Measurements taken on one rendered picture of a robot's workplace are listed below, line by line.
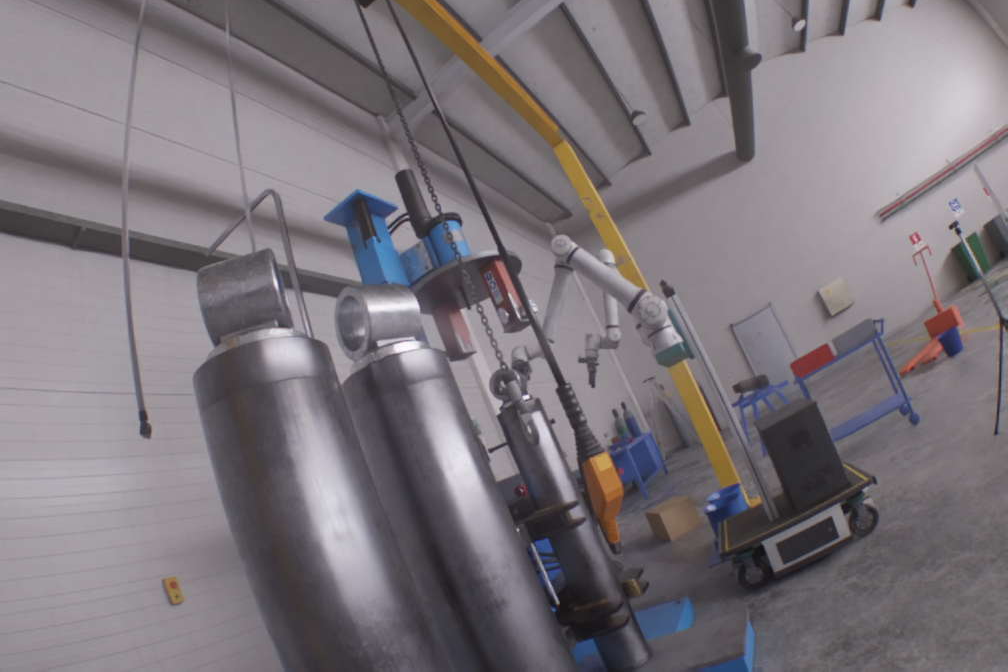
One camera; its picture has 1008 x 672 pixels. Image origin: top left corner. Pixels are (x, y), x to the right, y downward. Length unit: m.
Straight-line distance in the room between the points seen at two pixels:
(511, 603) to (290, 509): 0.42
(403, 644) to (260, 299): 0.49
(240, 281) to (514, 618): 0.68
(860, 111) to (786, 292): 5.31
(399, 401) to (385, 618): 0.39
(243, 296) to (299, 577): 0.38
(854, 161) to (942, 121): 3.04
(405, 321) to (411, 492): 0.33
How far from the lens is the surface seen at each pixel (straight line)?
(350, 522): 0.64
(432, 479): 0.87
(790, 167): 13.75
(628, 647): 2.40
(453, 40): 3.83
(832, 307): 12.85
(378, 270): 2.47
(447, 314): 2.51
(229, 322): 0.76
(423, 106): 8.10
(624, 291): 2.70
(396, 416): 0.88
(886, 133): 14.61
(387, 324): 0.97
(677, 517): 4.93
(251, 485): 0.65
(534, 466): 2.21
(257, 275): 0.76
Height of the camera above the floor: 1.21
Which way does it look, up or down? 19 degrees up
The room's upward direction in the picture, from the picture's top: 24 degrees counter-clockwise
